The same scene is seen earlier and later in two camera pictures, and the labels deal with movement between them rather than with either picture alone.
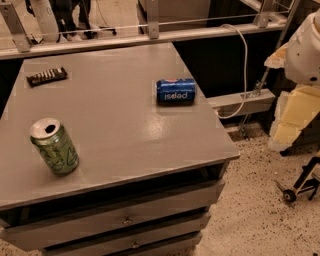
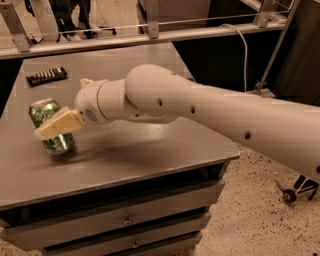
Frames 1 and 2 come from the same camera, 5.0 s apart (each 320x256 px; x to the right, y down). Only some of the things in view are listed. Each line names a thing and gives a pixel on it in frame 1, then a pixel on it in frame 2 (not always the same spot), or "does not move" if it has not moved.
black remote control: x=46 y=76 does not move
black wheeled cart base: x=306 y=180 does not move
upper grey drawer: x=46 y=233 does not move
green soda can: x=55 y=145 -> x=42 y=109
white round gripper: x=304 y=55 -> x=87 y=102
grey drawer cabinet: x=147 y=173 does not move
